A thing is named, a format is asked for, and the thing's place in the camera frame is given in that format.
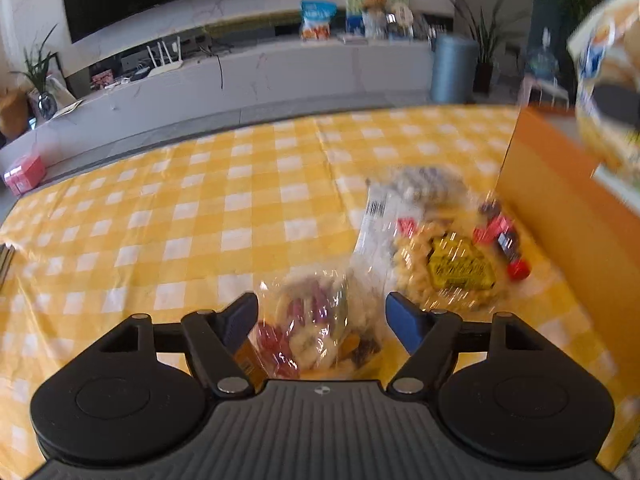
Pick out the grey trash can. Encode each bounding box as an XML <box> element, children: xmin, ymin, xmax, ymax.
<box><xmin>430</xmin><ymin>34</ymin><xmax>479</xmax><ymax>105</ymax></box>

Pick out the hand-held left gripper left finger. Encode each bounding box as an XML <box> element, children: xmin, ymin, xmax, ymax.
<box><xmin>87</xmin><ymin>291</ymin><xmax>259</xmax><ymax>401</ymax></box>

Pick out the snack bag with blue logo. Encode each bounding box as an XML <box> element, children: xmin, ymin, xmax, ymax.
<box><xmin>567</xmin><ymin>0</ymin><xmax>640</xmax><ymax>197</ymax></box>

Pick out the orange cardboard box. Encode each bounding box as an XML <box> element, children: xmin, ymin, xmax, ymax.
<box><xmin>497</xmin><ymin>107</ymin><xmax>640</xmax><ymax>377</ymax></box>

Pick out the white router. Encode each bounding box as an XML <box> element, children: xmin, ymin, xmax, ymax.
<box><xmin>145</xmin><ymin>37</ymin><xmax>185</xmax><ymax>79</ymax></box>

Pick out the white stool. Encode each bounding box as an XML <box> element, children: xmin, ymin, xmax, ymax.
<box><xmin>535</xmin><ymin>77</ymin><xmax>571</xmax><ymax>109</ymax></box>

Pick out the clear bag of mixed dried fruit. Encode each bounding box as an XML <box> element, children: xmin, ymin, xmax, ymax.
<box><xmin>232</xmin><ymin>267</ymin><xmax>387</xmax><ymax>382</ymax></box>

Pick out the clear bag of pale nuts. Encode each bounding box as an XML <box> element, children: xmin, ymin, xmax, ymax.
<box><xmin>391</xmin><ymin>217</ymin><xmax>499</xmax><ymax>312</ymax></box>

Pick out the white snack packet with barcode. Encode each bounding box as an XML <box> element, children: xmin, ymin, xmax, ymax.
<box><xmin>351</xmin><ymin>184</ymin><xmax>418</xmax><ymax>288</ymax></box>

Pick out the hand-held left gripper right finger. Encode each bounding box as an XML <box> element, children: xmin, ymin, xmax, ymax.
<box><xmin>385</xmin><ymin>291</ymin><xmax>551</xmax><ymax>399</ymax></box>

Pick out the black notebook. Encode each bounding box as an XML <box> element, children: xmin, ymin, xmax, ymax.
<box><xmin>0</xmin><ymin>242</ymin><xmax>16</xmax><ymax>292</ymax></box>

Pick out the round white fan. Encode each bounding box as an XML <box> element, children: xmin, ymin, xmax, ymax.
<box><xmin>390</xmin><ymin>2</ymin><xmax>414</xmax><ymax>37</ymax></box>

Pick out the black cable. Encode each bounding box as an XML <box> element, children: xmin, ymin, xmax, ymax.
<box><xmin>200</xmin><ymin>35</ymin><xmax>236</xmax><ymax>89</ymax></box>

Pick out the gold vase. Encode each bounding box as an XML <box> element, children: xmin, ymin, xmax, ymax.
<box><xmin>0</xmin><ymin>89</ymin><xmax>30</xmax><ymax>141</ymax></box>

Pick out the pink stool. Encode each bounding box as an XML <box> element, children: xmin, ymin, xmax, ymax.
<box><xmin>517</xmin><ymin>74</ymin><xmax>539</xmax><ymax>107</ymax></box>

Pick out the pink box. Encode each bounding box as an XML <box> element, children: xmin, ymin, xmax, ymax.
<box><xmin>2</xmin><ymin>154</ymin><xmax>47</xmax><ymax>197</ymax></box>

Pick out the green printed card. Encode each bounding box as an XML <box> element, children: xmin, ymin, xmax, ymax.
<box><xmin>345</xmin><ymin>0</ymin><xmax>411</xmax><ymax>37</ymax></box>

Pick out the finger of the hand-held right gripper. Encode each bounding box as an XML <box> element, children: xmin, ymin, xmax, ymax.
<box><xmin>592</xmin><ymin>85</ymin><xmax>640</xmax><ymax>127</ymax></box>

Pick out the white marble television cabinet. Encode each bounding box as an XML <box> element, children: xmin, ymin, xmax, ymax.
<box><xmin>0</xmin><ymin>40</ymin><xmax>436</xmax><ymax>182</ymax></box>

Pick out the clear bag of brown sweets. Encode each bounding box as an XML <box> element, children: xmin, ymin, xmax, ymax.
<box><xmin>384</xmin><ymin>164</ymin><xmax>468</xmax><ymax>208</ymax></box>

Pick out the teddy bear in white wrap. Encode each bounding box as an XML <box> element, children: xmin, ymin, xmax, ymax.
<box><xmin>361</xmin><ymin>0</ymin><xmax>389</xmax><ymax>39</ymax></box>

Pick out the green plant in glass vase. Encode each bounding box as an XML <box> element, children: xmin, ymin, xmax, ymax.
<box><xmin>11</xmin><ymin>24</ymin><xmax>60</xmax><ymax>120</ymax></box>

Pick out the blue water jug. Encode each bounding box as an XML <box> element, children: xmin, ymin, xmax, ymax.
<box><xmin>529</xmin><ymin>30</ymin><xmax>560</xmax><ymax>79</ymax></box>

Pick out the potted snake plant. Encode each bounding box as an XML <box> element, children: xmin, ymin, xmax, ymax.
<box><xmin>444</xmin><ymin>0</ymin><xmax>519</xmax><ymax>95</ymax></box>

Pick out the small cola bottle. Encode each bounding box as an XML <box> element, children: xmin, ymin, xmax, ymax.
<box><xmin>474</xmin><ymin>199</ymin><xmax>534</xmax><ymax>281</ymax></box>

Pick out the yellow checked tablecloth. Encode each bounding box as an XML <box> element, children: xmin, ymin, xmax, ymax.
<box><xmin>0</xmin><ymin>106</ymin><xmax>627</xmax><ymax>480</ymax></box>

